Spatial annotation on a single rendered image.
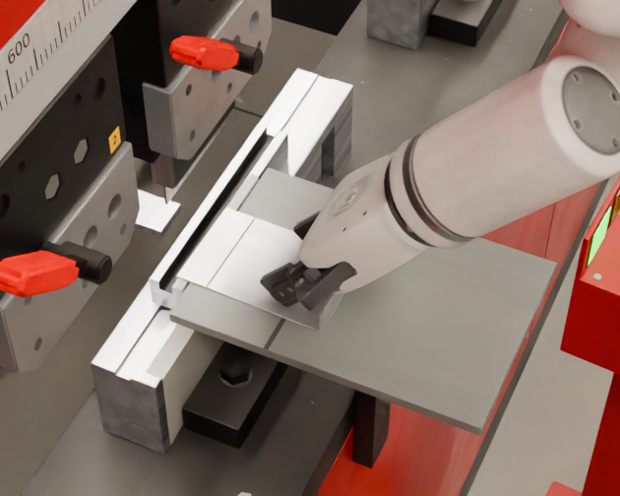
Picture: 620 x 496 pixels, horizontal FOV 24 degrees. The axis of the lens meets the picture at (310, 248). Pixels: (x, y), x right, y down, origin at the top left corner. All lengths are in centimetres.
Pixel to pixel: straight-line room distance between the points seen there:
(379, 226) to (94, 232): 21
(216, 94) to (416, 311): 25
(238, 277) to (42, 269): 40
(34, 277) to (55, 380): 161
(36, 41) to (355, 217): 33
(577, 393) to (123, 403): 129
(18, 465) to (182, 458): 110
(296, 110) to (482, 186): 43
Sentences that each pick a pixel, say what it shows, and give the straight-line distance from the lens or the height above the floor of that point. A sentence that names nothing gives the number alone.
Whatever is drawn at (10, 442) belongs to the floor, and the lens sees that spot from 232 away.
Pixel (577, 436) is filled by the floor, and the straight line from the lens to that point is 231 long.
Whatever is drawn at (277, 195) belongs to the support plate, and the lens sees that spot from 122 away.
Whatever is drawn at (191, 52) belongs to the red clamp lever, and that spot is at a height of 131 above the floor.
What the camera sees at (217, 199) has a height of 100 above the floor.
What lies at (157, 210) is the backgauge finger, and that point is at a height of 100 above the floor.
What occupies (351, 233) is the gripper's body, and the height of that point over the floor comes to 113.
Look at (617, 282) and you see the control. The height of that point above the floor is 78.
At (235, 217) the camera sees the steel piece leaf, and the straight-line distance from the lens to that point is 120.
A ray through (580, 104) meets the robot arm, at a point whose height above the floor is 127.
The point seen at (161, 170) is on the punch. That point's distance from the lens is 108.
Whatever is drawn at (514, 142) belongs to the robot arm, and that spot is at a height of 125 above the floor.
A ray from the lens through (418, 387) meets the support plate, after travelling 109.
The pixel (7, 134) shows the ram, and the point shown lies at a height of 135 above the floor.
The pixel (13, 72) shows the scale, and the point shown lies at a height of 138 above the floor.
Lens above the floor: 188
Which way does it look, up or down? 48 degrees down
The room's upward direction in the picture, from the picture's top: straight up
